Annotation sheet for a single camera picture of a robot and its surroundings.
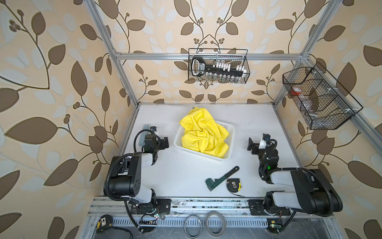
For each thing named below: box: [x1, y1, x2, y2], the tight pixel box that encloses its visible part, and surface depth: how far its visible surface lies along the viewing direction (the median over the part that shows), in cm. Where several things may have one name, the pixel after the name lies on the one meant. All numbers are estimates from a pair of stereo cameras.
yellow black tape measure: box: [95, 214, 119, 234], surface depth 69 cm
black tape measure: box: [226, 178, 242, 193], surface depth 81 cm
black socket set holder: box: [191, 56, 248, 77], surface depth 84 cm
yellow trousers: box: [179, 106, 230, 158], surface depth 93 cm
